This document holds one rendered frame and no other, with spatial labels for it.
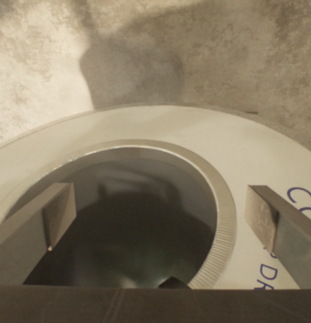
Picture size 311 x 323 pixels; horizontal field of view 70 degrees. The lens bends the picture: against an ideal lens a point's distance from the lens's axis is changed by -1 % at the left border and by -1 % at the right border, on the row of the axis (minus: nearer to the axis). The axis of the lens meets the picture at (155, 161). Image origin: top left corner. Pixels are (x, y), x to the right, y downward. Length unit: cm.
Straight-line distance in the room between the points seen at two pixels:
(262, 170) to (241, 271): 28
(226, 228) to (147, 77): 87
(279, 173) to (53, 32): 110
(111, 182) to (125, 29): 68
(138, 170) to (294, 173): 46
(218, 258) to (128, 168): 46
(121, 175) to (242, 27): 78
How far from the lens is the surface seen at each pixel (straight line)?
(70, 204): 16
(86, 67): 125
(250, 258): 46
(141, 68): 117
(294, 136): 78
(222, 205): 52
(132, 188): 85
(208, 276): 43
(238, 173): 60
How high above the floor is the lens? 111
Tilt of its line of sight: 51 degrees down
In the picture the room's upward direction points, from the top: 168 degrees counter-clockwise
